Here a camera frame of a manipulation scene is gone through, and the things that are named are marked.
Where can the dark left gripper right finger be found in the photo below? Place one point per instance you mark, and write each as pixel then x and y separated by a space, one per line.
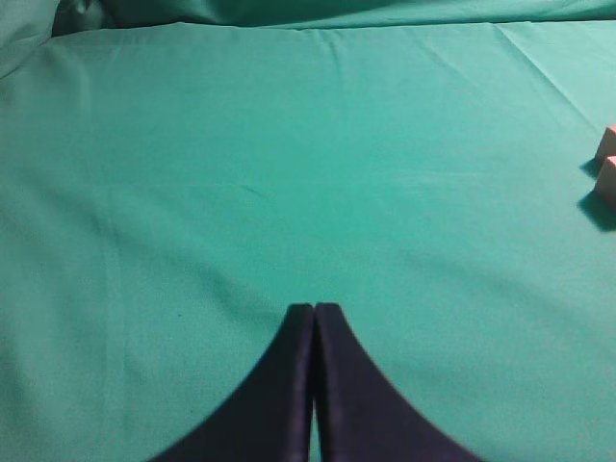
pixel 361 416

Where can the pink cube column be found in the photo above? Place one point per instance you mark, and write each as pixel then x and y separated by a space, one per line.
pixel 605 186
pixel 607 145

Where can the green cloth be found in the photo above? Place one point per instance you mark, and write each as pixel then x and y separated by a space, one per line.
pixel 171 185

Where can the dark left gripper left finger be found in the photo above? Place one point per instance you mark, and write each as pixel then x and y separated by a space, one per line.
pixel 268 417

